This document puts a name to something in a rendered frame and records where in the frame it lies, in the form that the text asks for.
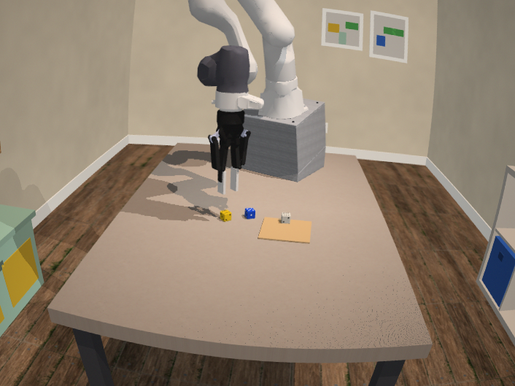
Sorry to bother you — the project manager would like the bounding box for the white die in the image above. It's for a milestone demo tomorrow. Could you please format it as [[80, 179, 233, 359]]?
[[281, 212, 291, 224]]

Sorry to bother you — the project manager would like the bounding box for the blue die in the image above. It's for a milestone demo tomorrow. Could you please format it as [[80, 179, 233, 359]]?
[[244, 208, 255, 219]]

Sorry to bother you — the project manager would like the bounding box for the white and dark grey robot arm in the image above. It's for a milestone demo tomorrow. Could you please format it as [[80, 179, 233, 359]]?
[[188, 0, 309, 119]]

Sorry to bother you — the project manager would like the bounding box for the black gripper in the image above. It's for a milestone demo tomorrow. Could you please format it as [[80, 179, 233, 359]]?
[[208, 110, 251, 195]]

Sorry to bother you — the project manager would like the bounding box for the light orange mat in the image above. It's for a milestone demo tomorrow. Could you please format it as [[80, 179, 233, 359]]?
[[258, 217, 311, 244]]

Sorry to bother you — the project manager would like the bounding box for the yellow die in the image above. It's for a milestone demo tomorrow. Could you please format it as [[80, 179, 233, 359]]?
[[220, 210, 231, 222]]

